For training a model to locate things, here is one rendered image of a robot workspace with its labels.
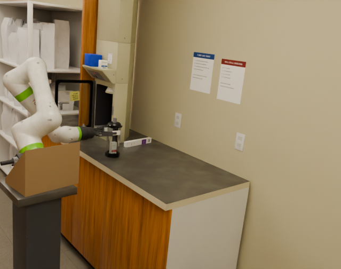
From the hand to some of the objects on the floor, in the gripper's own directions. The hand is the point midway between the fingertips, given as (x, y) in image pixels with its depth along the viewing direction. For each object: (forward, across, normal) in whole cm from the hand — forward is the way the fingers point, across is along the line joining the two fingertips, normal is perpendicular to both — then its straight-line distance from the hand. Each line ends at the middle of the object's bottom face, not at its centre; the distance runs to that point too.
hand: (113, 131), depth 253 cm
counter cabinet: (+24, +25, +112) cm, 117 cm away
